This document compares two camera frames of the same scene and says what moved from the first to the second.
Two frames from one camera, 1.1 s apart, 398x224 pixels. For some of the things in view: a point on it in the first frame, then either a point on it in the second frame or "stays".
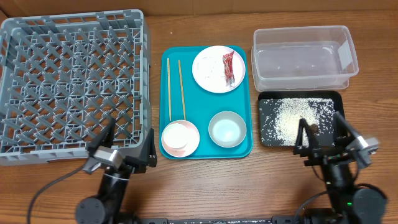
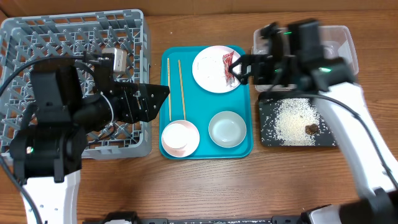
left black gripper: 138,165 → 146,112
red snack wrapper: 227,63 stays
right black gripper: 324,154 → 258,78
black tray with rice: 280,112 stays
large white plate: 208,71 stays
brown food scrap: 314,129 stays
